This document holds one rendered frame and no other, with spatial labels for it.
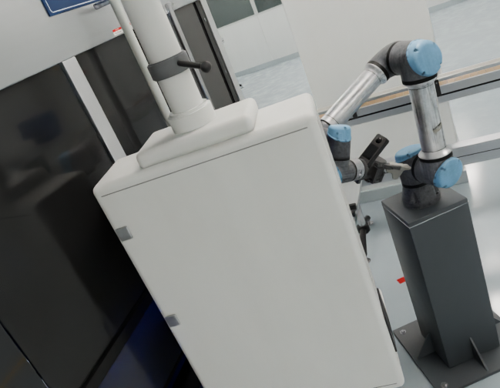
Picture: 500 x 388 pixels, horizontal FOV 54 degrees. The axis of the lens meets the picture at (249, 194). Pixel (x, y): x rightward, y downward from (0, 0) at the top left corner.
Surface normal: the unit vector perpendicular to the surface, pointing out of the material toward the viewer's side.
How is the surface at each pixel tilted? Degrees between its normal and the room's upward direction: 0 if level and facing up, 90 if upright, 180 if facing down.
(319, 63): 90
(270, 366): 90
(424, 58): 82
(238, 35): 90
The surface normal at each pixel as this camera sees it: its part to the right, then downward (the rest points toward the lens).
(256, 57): -0.25, 0.49
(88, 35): 0.90, -0.20
